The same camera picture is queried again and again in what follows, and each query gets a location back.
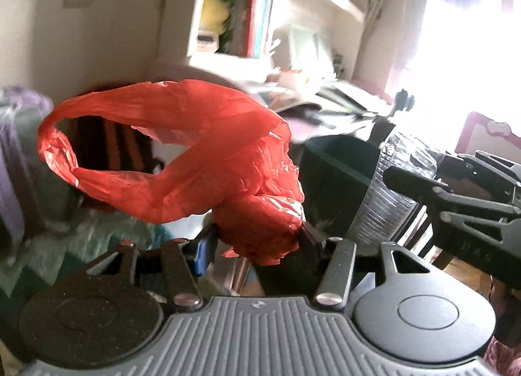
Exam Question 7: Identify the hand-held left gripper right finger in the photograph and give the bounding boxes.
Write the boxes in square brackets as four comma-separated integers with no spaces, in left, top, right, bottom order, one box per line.
[299,223,432,311]

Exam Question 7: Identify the black knobbed gadget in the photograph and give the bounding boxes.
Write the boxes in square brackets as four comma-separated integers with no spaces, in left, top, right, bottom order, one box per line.
[393,91,416,116]

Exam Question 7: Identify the pink patterned cloth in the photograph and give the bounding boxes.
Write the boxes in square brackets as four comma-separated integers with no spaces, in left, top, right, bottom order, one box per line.
[484,337,521,376]

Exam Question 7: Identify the row of colourful books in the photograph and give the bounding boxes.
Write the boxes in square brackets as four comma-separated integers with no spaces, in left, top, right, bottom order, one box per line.
[240,0,281,59]

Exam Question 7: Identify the pale green folder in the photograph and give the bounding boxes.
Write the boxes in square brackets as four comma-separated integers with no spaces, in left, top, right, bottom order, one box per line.
[287,26,330,71]

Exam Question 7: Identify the dark green trash bin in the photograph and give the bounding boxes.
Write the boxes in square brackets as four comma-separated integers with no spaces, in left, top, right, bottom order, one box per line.
[254,134,385,297]

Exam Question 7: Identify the yellow plush toy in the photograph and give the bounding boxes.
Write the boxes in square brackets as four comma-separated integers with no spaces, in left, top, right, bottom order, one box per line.
[201,0,231,35]

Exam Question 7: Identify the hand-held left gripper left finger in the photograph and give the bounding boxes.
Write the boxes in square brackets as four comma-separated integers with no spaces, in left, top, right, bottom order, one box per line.
[83,227,220,312]

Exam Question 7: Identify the pile of magazines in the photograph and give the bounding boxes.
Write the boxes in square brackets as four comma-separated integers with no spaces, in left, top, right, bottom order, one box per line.
[252,81,391,116]

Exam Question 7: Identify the teal white zigzag quilt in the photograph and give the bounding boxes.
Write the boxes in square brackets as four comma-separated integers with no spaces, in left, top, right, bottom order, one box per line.
[0,205,204,303]

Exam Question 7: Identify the pink headboard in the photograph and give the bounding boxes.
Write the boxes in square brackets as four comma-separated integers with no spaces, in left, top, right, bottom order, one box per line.
[454,111,515,157]

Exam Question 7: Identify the pink box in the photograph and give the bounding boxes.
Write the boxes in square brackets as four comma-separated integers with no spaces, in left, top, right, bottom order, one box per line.
[279,71,310,90]

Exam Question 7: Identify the red plastic bag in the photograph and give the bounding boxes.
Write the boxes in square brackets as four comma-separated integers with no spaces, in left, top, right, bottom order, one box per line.
[37,80,305,266]

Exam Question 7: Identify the dark wooden chair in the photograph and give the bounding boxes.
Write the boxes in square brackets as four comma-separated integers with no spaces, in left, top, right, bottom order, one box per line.
[366,116,457,271]

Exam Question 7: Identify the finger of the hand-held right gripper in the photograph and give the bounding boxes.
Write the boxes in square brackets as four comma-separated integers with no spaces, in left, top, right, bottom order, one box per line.
[385,166,521,276]
[437,150,521,188]

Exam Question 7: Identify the black orange backpack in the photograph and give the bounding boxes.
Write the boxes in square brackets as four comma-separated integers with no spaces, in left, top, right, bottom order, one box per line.
[75,83,163,173]

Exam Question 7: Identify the clear plastic cup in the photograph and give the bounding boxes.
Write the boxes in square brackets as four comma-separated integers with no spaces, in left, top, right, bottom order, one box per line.
[346,132,442,247]

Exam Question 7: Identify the purple grey backpack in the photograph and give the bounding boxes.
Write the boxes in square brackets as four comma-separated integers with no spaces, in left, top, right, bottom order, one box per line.
[0,87,55,246]

